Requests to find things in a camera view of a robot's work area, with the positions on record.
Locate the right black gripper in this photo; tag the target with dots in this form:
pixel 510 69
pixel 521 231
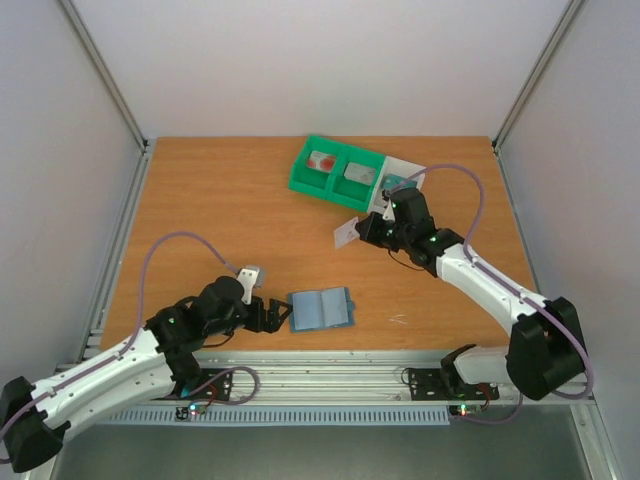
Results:
pixel 370 228

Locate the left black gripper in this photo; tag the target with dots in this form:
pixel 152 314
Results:
pixel 274 323

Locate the blue card holder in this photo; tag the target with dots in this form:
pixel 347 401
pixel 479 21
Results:
pixel 317 310

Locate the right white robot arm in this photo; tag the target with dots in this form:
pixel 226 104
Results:
pixel 545 347

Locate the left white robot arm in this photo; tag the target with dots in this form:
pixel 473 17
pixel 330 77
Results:
pixel 38 417

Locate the teal card in bin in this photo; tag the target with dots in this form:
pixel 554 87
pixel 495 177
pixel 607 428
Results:
pixel 390 181

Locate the grey flower card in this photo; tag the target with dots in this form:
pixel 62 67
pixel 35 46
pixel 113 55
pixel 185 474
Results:
pixel 360 173

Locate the red circle card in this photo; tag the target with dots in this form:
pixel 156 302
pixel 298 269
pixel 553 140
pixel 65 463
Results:
pixel 321 161

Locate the middle green bin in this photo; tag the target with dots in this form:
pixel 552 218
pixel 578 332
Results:
pixel 348 193

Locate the green bin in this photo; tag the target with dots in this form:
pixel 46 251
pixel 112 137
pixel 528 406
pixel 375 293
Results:
pixel 348 193
pixel 310 182

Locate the white bin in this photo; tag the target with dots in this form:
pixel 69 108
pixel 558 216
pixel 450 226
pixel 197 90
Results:
pixel 392 165

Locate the left green bin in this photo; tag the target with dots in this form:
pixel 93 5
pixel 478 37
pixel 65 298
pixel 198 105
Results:
pixel 310 182

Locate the left circuit board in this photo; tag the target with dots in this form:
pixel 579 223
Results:
pixel 191 411

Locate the circuit board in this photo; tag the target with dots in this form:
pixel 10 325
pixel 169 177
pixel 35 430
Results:
pixel 466 410
pixel 191 411

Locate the right circuit board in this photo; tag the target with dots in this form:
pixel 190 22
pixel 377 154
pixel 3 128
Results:
pixel 466 410

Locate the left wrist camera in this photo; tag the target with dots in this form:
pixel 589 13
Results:
pixel 252 277

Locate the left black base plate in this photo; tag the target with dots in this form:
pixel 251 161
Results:
pixel 220 388

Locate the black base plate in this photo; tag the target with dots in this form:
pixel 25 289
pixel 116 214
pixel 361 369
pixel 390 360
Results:
pixel 430 384
pixel 220 388

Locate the grey slotted cable duct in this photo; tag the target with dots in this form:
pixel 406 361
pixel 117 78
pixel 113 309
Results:
pixel 270 416

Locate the front aluminium rail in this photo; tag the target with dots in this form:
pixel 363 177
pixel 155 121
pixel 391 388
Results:
pixel 260 377

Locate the aluminium rail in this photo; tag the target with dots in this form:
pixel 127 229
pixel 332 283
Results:
pixel 260 377
pixel 102 298
pixel 519 196

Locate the right side aluminium rail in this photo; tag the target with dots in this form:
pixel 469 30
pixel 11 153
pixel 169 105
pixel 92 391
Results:
pixel 519 196

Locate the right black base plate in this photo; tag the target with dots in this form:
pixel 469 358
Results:
pixel 430 384

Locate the left side aluminium rail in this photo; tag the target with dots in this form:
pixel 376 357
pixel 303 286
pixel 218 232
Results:
pixel 102 298

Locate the right aluminium frame post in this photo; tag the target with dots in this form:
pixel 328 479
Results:
pixel 544 60

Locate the aluminium frame post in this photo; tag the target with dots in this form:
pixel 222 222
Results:
pixel 544 60
pixel 90 47

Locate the left aluminium frame post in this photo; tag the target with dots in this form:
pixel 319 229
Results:
pixel 90 47

